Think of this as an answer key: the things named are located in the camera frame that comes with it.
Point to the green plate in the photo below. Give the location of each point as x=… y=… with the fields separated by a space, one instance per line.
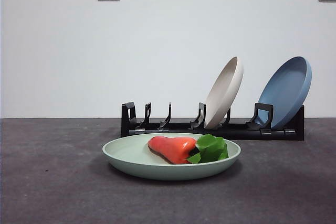
x=131 y=153

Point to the blue plate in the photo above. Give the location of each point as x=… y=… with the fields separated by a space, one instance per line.
x=286 y=90

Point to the black plate rack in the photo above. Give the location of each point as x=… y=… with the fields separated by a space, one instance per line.
x=249 y=132

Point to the orange carrot with green leaves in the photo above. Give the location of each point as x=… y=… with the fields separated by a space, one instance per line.
x=173 y=148

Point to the beige plate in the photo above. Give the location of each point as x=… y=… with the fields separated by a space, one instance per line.
x=225 y=95

